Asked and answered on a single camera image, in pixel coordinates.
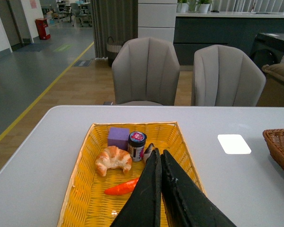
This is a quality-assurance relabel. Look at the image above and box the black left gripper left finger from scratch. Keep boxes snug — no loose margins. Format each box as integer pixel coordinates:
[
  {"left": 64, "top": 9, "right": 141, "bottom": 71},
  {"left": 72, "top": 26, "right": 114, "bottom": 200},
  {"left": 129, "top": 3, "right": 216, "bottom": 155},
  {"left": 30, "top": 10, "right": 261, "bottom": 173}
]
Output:
[{"left": 111, "top": 148, "right": 162, "bottom": 227}]

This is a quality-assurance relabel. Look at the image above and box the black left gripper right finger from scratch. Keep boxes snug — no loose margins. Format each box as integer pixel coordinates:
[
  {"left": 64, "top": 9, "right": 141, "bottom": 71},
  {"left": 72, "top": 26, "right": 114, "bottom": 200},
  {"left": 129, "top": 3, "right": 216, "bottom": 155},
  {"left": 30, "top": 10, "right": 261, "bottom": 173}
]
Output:
[{"left": 161, "top": 150, "right": 235, "bottom": 227}]

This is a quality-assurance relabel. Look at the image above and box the brown wicker basket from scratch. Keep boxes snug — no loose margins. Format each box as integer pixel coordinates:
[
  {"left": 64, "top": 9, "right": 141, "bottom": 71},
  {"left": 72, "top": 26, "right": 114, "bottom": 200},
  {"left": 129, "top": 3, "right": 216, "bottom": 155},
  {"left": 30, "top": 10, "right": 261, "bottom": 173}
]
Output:
[{"left": 263, "top": 129, "right": 284, "bottom": 170}]

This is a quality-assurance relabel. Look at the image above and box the woven laundry basket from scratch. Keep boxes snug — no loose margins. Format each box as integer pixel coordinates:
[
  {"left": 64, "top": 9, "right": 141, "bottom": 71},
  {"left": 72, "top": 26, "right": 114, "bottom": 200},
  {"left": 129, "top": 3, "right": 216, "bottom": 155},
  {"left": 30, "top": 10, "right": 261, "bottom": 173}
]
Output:
[{"left": 106, "top": 36, "right": 125, "bottom": 67}]

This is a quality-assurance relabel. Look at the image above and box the orange toy carrot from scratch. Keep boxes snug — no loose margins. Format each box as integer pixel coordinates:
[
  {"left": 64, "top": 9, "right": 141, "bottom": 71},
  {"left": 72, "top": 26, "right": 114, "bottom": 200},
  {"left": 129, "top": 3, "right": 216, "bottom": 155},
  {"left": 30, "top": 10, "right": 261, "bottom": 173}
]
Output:
[{"left": 104, "top": 177, "right": 140, "bottom": 195}]

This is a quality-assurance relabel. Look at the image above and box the black white toy animal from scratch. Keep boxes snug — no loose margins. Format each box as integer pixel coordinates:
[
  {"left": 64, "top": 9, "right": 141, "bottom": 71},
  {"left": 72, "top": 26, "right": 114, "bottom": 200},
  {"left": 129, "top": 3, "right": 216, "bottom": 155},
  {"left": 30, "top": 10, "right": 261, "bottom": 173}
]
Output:
[{"left": 143, "top": 143, "right": 155, "bottom": 164}]

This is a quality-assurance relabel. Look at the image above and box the toy croissant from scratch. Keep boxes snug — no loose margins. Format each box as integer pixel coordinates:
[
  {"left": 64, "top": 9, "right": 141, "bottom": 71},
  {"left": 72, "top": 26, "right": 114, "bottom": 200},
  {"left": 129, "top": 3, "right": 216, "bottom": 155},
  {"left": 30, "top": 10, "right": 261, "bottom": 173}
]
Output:
[{"left": 95, "top": 146, "right": 132, "bottom": 176}]

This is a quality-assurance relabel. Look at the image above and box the small dark jar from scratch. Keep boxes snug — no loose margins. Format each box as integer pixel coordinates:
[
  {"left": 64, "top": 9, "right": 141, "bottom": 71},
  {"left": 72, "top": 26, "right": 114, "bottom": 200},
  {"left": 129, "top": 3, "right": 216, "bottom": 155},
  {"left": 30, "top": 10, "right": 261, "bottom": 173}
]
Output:
[{"left": 128, "top": 131, "right": 147, "bottom": 162}]

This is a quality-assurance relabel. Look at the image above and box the purple foam block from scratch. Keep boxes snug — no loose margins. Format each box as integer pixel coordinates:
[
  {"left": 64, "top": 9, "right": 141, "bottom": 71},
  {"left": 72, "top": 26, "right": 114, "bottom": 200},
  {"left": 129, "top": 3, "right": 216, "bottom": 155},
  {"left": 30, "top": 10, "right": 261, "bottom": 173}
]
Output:
[{"left": 107, "top": 127, "right": 130, "bottom": 151}]

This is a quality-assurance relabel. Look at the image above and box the right grey chair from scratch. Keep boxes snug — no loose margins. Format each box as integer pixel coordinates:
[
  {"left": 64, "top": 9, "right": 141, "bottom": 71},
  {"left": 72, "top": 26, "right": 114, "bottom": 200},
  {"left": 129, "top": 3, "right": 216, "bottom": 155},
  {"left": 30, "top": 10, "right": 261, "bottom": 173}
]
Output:
[{"left": 191, "top": 44, "right": 266, "bottom": 107}]

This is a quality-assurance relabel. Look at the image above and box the grey chair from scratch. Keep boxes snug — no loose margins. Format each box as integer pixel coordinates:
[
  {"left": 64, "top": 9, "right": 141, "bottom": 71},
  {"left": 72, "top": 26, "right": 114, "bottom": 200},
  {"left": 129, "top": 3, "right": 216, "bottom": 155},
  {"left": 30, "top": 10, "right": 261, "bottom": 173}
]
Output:
[
  {"left": 112, "top": 37, "right": 180, "bottom": 106},
  {"left": 191, "top": 44, "right": 266, "bottom": 107}
]

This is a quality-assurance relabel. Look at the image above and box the left grey chair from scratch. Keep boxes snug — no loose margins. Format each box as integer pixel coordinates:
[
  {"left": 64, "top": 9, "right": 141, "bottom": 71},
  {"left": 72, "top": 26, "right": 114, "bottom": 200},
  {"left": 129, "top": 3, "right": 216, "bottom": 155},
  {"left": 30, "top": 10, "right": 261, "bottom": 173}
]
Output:
[{"left": 112, "top": 37, "right": 180, "bottom": 106}]

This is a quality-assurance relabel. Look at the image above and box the beige sofa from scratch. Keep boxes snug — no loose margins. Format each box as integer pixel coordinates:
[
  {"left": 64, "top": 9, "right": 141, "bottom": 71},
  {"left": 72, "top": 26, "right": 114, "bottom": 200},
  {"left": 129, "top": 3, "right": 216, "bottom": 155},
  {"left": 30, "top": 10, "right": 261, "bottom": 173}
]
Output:
[{"left": 262, "top": 63, "right": 284, "bottom": 87}]

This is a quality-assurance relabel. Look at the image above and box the dark kitchen counter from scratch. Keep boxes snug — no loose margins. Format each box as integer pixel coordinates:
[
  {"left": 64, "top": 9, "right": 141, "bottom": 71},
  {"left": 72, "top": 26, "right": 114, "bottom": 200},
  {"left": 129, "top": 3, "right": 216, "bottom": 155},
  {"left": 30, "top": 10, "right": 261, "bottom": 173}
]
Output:
[{"left": 173, "top": 11, "right": 284, "bottom": 65}]

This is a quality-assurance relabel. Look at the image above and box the black washing machine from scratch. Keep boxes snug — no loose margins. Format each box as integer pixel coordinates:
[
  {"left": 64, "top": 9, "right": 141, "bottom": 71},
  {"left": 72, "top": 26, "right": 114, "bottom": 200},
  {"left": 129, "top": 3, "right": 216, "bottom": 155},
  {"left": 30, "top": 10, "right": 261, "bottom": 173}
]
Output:
[{"left": 250, "top": 33, "right": 284, "bottom": 69}]

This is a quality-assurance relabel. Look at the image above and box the grey curtain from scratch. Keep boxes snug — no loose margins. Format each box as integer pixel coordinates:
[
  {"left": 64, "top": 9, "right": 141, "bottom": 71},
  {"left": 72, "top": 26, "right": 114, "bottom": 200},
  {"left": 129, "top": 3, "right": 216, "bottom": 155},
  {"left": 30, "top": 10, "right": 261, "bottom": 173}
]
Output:
[{"left": 90, "top": 0, "right": 138, "bottom": 58}]

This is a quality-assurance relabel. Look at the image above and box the left potted plant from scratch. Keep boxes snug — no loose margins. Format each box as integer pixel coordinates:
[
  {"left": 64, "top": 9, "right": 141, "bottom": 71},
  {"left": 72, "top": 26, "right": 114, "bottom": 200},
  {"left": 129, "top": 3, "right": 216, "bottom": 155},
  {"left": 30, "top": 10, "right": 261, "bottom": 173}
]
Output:
[{"left": 177, "top": 0, "right": 189, "bottom": 13}]

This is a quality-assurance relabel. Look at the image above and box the potted plant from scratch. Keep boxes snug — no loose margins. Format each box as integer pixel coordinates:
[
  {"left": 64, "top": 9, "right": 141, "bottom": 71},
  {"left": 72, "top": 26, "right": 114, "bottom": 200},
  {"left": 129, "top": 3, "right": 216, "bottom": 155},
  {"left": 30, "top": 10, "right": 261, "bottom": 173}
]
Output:
[
  {"left": 177, "top": 0, "right": 189, "bottom": 13},
  {"left": 196, "top": 0, "right": 213, "bottom": 13}
]

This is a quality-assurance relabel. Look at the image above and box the right potted plant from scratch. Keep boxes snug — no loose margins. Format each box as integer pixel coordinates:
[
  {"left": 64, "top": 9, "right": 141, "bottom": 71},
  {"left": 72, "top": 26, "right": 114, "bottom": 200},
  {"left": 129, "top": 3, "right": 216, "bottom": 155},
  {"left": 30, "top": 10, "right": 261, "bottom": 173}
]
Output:
[{"left": 196, "top": 0, "right": 213, "bottom": 13}]

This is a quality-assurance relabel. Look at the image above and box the office chair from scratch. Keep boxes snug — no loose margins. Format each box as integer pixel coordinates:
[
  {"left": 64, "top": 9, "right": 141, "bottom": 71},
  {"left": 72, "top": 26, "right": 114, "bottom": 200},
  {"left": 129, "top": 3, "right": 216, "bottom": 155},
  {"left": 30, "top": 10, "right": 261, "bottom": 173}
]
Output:
[{"left": 70, "top": 2, "right": 92, "bottom": 26}]

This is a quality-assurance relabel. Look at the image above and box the red cabinet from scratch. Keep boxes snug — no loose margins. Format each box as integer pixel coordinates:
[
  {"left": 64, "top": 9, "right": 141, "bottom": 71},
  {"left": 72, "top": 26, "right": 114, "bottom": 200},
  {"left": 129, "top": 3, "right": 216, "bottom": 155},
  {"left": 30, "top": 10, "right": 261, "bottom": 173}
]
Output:
[{"left": 35, "top": 18, "right": 51, "bottom": 40}]

